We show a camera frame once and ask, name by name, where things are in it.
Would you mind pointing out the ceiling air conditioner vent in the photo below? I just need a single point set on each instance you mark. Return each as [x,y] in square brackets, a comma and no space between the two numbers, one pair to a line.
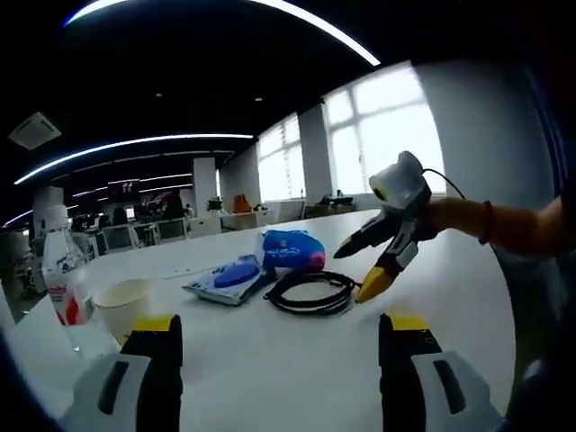
[35,130]

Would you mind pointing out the white table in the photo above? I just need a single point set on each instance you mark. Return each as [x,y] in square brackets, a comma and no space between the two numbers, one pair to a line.
[279,360]

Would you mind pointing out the blue tissue pack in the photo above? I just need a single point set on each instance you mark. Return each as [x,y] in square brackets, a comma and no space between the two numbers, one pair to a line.
[292,252]

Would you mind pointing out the row of white office chairs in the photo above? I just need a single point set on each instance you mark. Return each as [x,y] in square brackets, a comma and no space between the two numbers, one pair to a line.
[117,234]

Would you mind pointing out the wall screen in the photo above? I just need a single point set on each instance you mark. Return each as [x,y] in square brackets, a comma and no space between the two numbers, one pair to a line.
[123,187]

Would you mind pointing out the teal and black object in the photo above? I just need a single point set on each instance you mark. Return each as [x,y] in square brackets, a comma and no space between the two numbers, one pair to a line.
[337,199]

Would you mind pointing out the white paper cup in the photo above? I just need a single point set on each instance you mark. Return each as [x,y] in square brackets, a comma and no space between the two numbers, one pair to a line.
[121,301]

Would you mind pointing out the wet wipes pack blue lid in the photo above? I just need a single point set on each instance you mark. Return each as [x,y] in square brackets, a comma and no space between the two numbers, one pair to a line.
[225,283]

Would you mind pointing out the person's right hand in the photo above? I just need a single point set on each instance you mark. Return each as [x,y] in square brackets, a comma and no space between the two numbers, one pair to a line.
[454,216]

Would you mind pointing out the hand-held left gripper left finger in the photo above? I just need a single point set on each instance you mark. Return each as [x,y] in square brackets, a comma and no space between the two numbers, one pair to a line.
[130,391]

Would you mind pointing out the long curved ceiling light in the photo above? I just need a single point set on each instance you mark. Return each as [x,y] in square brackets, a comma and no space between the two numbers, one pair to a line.
[135,143]

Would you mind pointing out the clear plastic water bottle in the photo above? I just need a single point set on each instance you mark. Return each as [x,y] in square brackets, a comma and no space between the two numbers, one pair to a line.
[60,270]

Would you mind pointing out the wide bright window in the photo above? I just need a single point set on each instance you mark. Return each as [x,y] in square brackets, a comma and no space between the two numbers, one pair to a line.
[387,135]

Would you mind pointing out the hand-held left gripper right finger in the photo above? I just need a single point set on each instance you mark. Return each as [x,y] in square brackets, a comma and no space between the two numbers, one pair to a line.
[418,391]

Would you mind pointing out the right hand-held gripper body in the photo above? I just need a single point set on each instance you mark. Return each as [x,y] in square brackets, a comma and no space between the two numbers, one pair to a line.
[400,189]

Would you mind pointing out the narrow bright window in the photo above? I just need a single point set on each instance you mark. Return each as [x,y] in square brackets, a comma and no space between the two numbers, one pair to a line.
[281,162]

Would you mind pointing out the potted green plant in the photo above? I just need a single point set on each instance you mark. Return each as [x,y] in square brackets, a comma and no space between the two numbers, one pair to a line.
[214,204]

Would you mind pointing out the orange bag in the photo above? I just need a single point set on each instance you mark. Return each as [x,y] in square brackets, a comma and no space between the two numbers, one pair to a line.
[242,204]

